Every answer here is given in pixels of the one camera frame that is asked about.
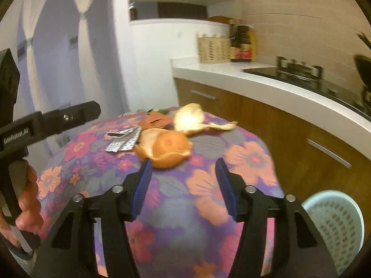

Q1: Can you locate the person's left hand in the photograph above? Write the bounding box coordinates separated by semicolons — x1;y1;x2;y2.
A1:
12;161;43;234

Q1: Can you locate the floral tablecloth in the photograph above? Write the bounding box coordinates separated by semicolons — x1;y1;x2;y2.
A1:
37;112;283;277

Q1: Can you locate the silver pill blister pack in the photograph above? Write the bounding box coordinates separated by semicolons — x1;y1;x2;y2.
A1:
105;126;141;152

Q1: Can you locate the orange peel pale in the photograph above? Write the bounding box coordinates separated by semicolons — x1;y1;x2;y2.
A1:
173;103;237;136

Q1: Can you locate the black gas stove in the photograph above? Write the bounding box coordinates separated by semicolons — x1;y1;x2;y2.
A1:
243;56;370;120

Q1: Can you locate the light blue trash basket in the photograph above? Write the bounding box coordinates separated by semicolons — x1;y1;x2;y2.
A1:
302;190;365;274

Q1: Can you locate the orange peel large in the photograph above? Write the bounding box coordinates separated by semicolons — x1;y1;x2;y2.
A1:
134;128;192;169

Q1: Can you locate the green bok choy leaf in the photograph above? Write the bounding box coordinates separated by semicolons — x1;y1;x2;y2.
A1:
147;109;169;115

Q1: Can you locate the dark soy sauce bottle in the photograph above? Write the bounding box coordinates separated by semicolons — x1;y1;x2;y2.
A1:
237;19;255;62

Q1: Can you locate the wooden kitchen cabinet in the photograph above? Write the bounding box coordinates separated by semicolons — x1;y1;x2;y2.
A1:
175;79;370;213

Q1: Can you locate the black frying pan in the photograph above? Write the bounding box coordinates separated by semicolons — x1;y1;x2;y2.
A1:
353;33;371;89

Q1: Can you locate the beige utensil basket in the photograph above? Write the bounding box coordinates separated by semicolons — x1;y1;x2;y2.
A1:
198;35;231;65

